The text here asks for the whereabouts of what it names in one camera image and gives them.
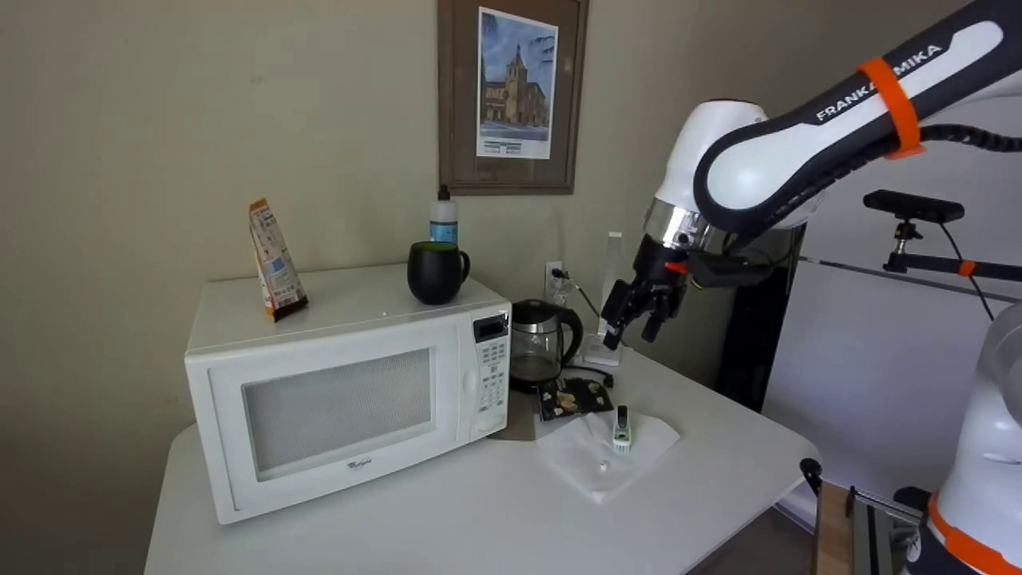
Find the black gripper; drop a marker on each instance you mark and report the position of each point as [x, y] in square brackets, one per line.
[658, 272]

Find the black chip packet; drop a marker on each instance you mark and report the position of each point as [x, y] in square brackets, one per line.
[575, 401]

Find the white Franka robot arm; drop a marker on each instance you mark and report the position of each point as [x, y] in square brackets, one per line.
[831, 139]

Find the black glass electric kettle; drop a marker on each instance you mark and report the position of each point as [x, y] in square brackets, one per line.
[536, 345]

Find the black upright panel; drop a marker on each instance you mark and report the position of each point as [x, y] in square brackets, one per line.
[758, 339]

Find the black mug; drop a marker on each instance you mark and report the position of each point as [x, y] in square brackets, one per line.
[436, 274]

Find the blue soap bottle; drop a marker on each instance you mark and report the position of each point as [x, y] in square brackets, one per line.
[443, 223]

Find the white foam board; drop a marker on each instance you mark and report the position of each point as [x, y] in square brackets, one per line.
[873, 362]

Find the framed building poster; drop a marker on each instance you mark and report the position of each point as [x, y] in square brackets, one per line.
[456, 106]

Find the white microwave oven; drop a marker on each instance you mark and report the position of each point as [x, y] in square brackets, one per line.
[320, 425]

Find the small brown box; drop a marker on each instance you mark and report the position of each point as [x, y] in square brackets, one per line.
[277, 258]

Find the white wall outlet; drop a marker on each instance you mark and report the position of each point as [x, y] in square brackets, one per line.
[558, 278]

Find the black camera on tripod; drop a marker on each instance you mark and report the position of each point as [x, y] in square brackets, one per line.
[910, 205]

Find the wooden metal mounting frame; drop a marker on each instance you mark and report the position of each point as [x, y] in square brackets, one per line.
[862, 520]

